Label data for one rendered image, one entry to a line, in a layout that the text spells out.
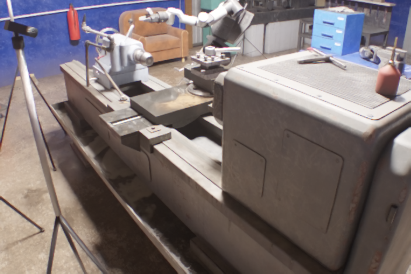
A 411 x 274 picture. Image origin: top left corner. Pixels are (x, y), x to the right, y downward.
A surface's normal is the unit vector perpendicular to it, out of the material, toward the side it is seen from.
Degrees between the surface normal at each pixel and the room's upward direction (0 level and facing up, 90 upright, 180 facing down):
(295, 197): 90
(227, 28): 78
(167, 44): 90
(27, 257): 0
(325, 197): 90
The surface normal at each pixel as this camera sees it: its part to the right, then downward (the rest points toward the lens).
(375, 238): -0.80, 0.26
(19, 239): 0.00, -0.90
